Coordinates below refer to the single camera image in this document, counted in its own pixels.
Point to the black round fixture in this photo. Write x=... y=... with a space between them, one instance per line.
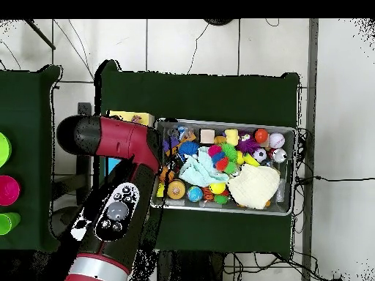
x=218 y=21

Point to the blue spiky rubber ball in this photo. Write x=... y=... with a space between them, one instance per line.
x=188 y=147

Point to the pink plastic cup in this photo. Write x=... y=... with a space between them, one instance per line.
x=8 y=190

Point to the green spiky rubber ball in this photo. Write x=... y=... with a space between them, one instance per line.
x=230 y=150

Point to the light blue fluffy cloth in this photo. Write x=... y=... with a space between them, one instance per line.
x=202 y=172

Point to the toy hamburger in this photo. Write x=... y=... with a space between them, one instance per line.
x=176 y=189

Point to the black upright panel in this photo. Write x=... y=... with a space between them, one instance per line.
x=83 y=175

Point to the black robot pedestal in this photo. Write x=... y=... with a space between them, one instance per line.
x=190 y=269

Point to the white baseball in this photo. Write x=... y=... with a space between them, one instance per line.
x=277 y=140

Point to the orange smooth ball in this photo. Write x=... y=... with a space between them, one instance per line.
x=261 y=135

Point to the lime green plastic cup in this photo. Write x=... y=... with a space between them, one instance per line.
x=4 y=150
x=7 y=224

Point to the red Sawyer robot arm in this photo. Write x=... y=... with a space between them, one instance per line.
x=123 y=137

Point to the cream muslin cloth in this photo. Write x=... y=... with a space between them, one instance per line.
x=253 y=186

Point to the wooden three-hole box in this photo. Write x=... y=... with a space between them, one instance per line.
x=123 y=115

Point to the yellow plush duck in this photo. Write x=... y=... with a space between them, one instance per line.
x=232 y=136

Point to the purple spiky monster toy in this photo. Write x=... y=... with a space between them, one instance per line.
x=247 y=145

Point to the grey stand base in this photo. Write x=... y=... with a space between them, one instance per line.
x=58 y=219

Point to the colourful triangle print cloth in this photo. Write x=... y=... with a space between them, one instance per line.
x=136 y=118

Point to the multicoloured spiky caterpillar toy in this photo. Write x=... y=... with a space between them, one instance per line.
x=216 y=150

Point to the yellow smooth ball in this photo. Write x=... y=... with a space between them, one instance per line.
x=216 y=188

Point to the black diagonal rod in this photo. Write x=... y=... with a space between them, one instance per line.
x=39 y=33

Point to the silver mesh bin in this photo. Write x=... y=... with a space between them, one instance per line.
x=285 y=205

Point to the dark green table cloth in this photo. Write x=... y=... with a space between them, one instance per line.
x=26 y=102
x=219 y=96

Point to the orange toy basketball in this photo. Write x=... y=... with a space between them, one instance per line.
x=167 y=175

